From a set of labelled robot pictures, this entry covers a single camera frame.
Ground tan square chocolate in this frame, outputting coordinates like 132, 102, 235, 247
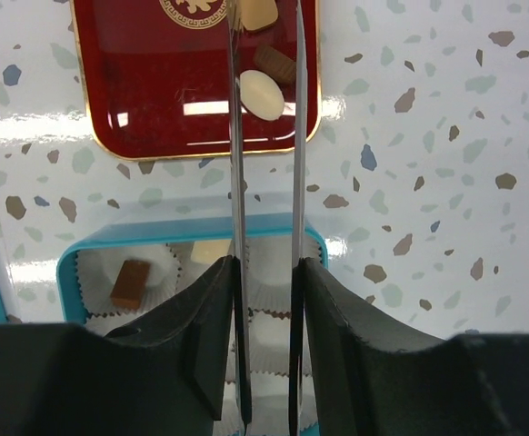
240, 0, 279, 32

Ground brown rectangular chocolate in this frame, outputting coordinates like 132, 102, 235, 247
110, 259, 151, 310

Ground teal tin box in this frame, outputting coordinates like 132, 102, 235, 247
56, 213, 328, 436

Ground cream chocolate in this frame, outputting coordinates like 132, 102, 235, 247
190, 239, 231, 265

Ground red lacquer tray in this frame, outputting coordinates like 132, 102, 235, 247
70, 1, 321, 162

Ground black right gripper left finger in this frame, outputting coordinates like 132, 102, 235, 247
0, 256, 239, 435

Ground white oval chocolate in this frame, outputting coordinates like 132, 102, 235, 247
240, 70, 284, 122

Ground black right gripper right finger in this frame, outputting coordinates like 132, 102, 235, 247
302, 260, 529, 435

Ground metal tongs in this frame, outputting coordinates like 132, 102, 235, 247
227, 1, 308, 435

